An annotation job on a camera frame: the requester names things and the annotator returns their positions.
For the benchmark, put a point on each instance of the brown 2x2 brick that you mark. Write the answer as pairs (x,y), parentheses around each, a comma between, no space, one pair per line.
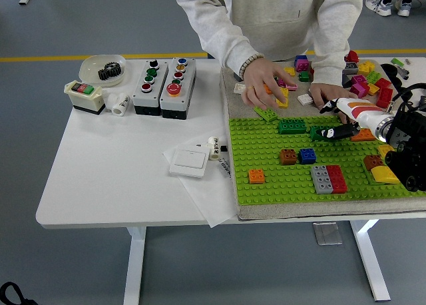
(372,162)
(288,156)

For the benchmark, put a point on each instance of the pink 2x2 brick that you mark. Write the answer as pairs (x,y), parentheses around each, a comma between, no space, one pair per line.
(281,83)

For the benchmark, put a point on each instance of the white paper sheet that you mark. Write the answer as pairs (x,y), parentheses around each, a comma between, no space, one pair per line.
(206,198)

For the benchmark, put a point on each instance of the orange 2x4 brick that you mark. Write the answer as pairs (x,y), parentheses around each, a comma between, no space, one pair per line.
(364,136)

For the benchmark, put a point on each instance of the yellow curved slope brick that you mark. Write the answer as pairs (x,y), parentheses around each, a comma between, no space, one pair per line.
(384,175)

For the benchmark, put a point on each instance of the small dark green brick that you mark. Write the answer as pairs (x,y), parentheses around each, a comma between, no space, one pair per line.
(303,76)

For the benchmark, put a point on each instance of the cream red-green switch box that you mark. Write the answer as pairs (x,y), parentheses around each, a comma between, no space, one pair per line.
(83,97)

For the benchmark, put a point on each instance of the white wall switch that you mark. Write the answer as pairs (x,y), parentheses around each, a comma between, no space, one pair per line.
(189,158)

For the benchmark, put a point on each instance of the grey four-button control box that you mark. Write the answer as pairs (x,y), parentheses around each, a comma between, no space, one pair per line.
(146,97)

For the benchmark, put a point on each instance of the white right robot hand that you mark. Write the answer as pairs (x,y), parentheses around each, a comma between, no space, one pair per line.
(359,113)

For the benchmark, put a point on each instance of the grey emergency-stop button box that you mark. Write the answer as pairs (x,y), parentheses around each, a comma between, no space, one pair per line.
(173,102)

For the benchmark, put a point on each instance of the person's left hand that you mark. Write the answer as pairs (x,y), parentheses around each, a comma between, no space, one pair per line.
(329,91)

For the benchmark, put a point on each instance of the silver floor plate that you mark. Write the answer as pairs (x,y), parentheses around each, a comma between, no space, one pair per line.
(327,233)

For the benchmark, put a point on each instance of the white table leg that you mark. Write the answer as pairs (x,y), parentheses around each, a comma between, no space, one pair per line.
(134,265)
(369,261)

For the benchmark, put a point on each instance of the lime green studded baseplate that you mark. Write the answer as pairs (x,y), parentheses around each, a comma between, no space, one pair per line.
(283,185)

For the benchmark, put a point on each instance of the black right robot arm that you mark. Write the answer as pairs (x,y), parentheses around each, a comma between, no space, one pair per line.
(412,162)

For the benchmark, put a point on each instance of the blue 2x2 brick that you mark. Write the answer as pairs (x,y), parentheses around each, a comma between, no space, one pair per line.
(307,155)

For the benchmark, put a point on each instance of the pink flat tile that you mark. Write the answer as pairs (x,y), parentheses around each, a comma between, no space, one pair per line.
(292,86)

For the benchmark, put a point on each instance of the person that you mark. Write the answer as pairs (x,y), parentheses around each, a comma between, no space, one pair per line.
(382,3)
(276,18)

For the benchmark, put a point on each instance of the small white pipe coupling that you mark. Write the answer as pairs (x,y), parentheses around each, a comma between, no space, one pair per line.
(213,147)

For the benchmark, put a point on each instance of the large yellow brick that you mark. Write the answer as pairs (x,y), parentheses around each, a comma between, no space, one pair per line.
(366,68)

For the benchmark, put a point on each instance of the grey metal tool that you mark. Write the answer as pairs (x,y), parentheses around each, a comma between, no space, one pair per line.
(403,72)

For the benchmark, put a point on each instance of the red slope brick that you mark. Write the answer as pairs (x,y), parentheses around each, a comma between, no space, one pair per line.
(352,56)

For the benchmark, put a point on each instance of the person's right hand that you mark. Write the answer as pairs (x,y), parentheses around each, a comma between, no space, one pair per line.
(266,78)

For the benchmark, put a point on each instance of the magenta 2x2 brick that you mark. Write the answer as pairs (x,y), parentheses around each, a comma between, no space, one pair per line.
(303,65)
(359,90)
(358,80)

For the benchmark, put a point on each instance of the white printed label strip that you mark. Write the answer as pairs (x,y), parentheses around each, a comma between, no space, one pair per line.
(225,166)

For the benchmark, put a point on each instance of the small green plate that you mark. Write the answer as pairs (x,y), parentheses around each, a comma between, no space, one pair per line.
(367,180)

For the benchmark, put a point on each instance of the green 2x4 flat plate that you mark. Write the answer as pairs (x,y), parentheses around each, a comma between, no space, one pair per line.
(266,114)

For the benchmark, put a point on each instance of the person's left forearm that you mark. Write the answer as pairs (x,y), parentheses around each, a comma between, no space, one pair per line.
(329,62)

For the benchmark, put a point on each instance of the dark grey slope brick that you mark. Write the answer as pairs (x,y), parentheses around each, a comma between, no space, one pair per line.
(346,82)
(237,77)

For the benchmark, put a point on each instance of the wide orange brick block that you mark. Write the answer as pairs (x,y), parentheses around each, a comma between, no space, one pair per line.
(268,90)

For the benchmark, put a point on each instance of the yellow 2x2 brick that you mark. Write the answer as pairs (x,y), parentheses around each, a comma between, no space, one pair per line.
(373,89)
(384,149)
(285,92)
(282,103)
(289,71)

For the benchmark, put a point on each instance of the red 2x4 brick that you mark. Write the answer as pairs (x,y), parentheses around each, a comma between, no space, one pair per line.
(337,178)
(384,98)

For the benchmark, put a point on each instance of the black gear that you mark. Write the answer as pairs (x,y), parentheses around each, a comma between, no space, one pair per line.
(114,68)
(104,75)

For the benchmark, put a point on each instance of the white square tile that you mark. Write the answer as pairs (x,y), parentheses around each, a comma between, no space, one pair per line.
(305,99)
(239,88)

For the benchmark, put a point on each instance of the dark green 2x4 brick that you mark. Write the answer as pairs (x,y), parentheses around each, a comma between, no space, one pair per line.
(292,126)
(316,132)

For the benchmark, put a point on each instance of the white oval bowl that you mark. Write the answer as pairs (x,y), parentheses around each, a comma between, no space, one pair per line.
(90,65)

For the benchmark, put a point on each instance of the orange 2x2 brick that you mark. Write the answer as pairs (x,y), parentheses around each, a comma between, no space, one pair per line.
(256,176)

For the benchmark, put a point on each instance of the grey 2x4 brick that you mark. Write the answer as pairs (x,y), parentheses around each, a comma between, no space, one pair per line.
(350,67)
(321,180)

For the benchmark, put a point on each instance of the small lime green block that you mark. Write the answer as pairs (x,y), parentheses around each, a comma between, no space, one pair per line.
(397,61)

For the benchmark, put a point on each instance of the white pipe tee fitting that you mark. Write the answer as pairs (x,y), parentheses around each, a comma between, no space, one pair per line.
(118,105)

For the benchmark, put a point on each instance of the lime green brick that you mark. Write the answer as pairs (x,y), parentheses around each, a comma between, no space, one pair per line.
(373,77)

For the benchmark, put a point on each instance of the person's right forearm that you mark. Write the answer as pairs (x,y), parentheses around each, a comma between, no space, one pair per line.
(229,52)

